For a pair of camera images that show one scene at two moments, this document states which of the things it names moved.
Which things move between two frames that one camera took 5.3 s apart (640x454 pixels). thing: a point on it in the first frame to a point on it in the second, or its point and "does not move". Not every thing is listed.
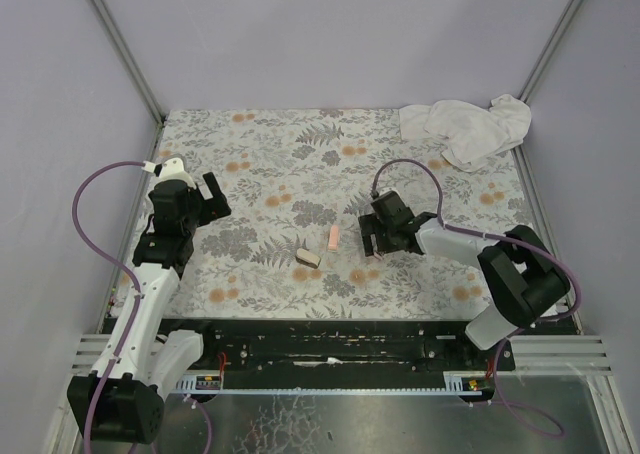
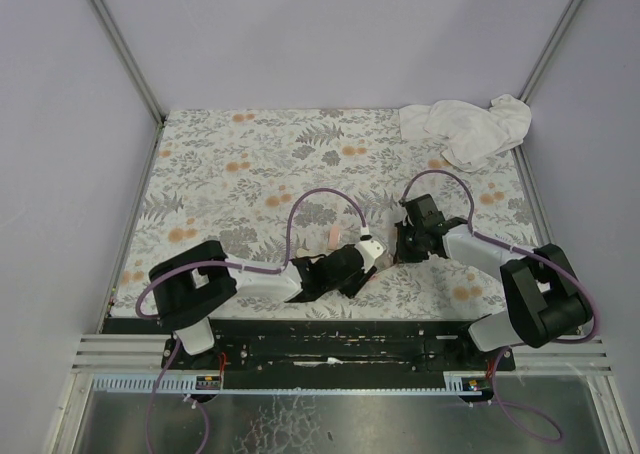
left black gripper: (208, 202) to (364, 272)
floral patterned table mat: (297, 183) does not move
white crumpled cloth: (469, 135) does not move
